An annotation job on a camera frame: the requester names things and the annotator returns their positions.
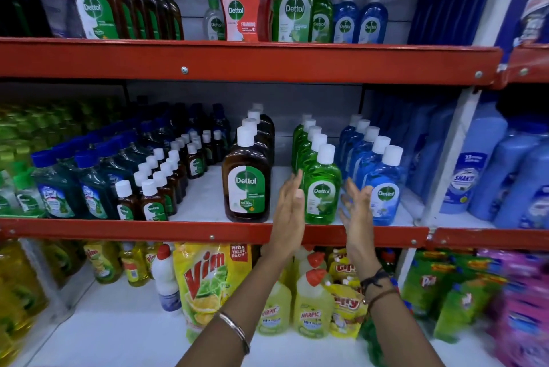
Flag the large brown antiseptic bottle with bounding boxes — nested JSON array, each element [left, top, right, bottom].
[[241, 117, 275, 166], [221, 126, 272, 224], [247, 110, 275, 140], [252, 102, 275, 123]]

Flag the yellow dishwash bottle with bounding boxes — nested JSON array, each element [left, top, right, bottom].
[[83, 241, 124, 285], [119, 242, 152, 288]]

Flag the group of tiny brown bottles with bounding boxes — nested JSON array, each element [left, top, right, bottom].
[[114, 128, 229, 222]]

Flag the stack of yellow refill pouches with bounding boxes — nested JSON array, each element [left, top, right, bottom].
[[324, 248, 370, 340]]

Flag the white red-capped cleaner bottle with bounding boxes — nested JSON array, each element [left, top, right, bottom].
[[150, 244, 183, 313]]

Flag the person's left hand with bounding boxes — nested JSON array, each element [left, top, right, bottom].
[[268, 170, 306, 254]]

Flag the blue white-capped disinfectant bottle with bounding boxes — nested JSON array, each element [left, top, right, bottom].
[[347, 126, 381, 183], [341, 119, 371, 178], [361, 145, 404, 227], [337, 114, 363, 170], [354, 135, 391, 189]]

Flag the silver bangle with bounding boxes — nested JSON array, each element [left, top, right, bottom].
[[218, 312, 251, 355]]

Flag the group of light green bottles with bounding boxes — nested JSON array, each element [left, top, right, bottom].
[[0, 98, 129, 217]]

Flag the person's right forearm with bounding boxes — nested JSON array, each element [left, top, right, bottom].
[[347, 256, 446, 367]]

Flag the long red shelf beam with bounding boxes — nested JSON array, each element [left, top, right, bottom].
[[0, 216, 430, 248], [0, 37, 504, 87]]

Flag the person's left forearm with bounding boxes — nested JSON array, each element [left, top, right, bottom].
[[177, 247, 297, 367]]

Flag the large yellow dishwash pouch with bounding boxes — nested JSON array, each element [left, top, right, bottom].
[[173, 243, 253, 344]]

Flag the group of green refill pouches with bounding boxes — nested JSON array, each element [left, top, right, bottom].
[[400, 250, 504, 345]]

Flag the person's right hand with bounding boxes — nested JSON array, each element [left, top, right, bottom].
[[340, 178, 378, 267]]

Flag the short red shelf beam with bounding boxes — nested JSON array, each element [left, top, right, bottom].
[[492, 42, 549, 89], [428, 227, 549, 251]]

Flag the clear sanitizer pump bottle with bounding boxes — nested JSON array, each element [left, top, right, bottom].
[[203, 0, 226, 41]]

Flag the group of pale blue bottles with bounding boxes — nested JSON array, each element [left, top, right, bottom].
[[403, 94, 549, 230]]

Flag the group of dark blue jugs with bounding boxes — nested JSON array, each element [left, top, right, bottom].
[[407, 0, 549, 51]]

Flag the yellow red-capped toilet cleaner bottle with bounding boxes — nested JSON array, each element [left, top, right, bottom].
[[297, 250, 327, 279], [293, 268, 335, 340], [256, 279, 293, 336]]

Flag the group of yellow liquid bottles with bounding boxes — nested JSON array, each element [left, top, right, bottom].
[[0, 238, 88, 367]]

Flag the small blue disinfectant bottle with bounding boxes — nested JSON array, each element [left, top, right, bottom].
[[333, 0, 360, 44], [358, 0, 389, 45]]

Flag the black thread bracelets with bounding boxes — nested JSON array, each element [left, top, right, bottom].
[[359, 267, 400, 309]]

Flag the group of dark capped bottles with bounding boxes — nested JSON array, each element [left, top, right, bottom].
[[136, 100, 233, 166]]

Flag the group of blue-capped cleaner bottles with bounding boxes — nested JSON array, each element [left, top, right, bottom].
[[31, 120, 148, 221]]

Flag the group of pink refill pouches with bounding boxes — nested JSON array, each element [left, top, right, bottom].
[[475, 249, 549, 367]]

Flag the green white-capped disinfectant bottle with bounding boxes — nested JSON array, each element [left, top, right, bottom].
[[293, 119, 317, 172], [302, 143, 343, 226], [295, 125, 323, 172], [298, 133, 329, 174], [291, 114, 313, 170]]

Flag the small green disinfectant bottle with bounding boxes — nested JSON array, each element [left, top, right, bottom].
[[312, 0, 335, 44]]

